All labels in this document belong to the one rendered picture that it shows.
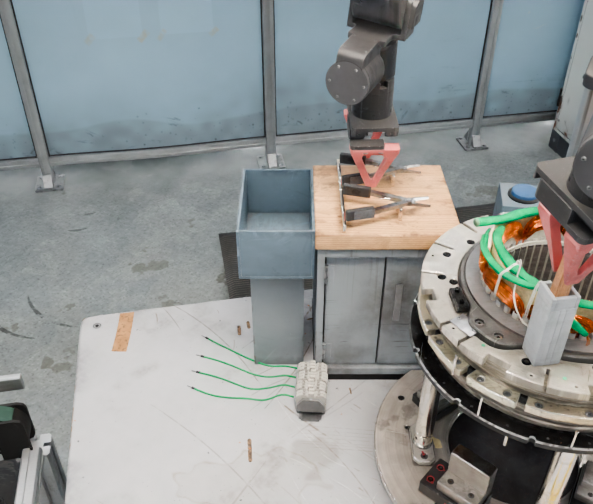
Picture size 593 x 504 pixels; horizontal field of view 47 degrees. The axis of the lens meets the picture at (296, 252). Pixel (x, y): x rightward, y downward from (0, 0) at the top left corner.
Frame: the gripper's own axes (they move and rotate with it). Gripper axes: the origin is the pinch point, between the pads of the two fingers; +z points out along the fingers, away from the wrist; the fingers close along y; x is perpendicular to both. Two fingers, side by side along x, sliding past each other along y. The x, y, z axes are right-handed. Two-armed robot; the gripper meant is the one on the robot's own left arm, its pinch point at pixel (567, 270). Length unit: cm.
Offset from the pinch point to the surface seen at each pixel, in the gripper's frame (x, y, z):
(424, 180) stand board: 7.3, -37.7, 18.1
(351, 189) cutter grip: -5.8, -35.4, 15.5
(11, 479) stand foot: -76, -76, 128
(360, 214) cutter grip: -6.9, -29.4, 15.1
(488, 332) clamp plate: -3.6, -3.2, 11.1
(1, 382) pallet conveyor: -60, -41, 47
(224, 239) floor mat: 4, -164, 137
